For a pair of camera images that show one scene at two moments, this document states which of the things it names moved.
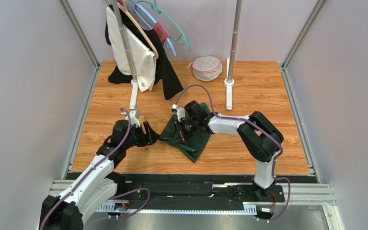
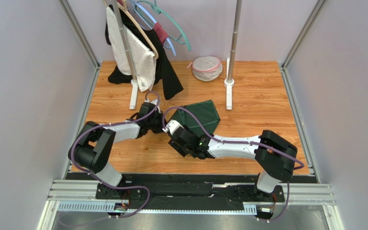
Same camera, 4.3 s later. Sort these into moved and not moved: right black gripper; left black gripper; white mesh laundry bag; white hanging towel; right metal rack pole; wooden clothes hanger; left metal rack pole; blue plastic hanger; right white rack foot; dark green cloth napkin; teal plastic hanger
Moved: left black gripper; dark green cloth napkin; right black gripper
Not moved: left metal rack pole; white mesh laundry bag; wooden clothes hanger; teal plastic hanger; right metal rack pole; right white rack foot; blue plastic hanger; white hanging towel
